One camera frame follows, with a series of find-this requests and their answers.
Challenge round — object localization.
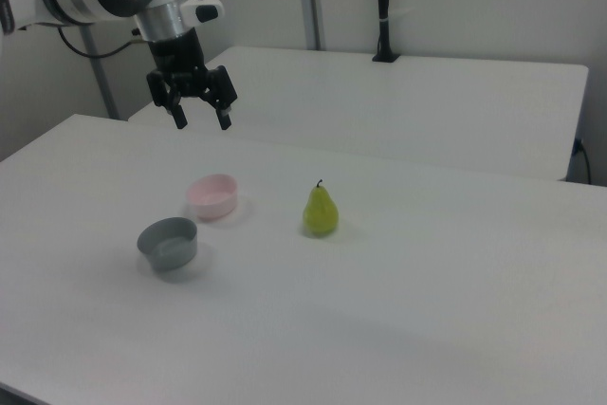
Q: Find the pink bowl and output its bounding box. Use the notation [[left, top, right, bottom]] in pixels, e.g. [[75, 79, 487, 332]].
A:
[[185, 174, 239, 222]]

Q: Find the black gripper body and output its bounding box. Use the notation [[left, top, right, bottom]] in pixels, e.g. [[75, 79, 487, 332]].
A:
[[147, 28, 211, 98]]

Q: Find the grey bowl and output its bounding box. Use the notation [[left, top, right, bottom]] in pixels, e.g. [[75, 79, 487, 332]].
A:
[[137, 216, 198, 272]]

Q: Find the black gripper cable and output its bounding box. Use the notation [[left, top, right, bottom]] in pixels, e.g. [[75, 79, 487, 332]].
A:
[[57, 25, 146, 59]]

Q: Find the green pear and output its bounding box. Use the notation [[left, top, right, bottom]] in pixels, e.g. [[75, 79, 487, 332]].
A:
[[302, 178, 340, 236]]

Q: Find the black wall cable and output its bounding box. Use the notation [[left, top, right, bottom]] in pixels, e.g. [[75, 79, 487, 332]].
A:
[[571, 137, 594, 184]]

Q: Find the black pole with base plate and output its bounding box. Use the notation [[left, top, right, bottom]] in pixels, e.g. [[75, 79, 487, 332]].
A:
[[372, 0, 402, 64]]

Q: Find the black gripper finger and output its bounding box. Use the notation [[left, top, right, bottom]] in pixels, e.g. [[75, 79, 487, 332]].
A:
[[145, 68, 189, 130], [201, 65, 237, 131]]

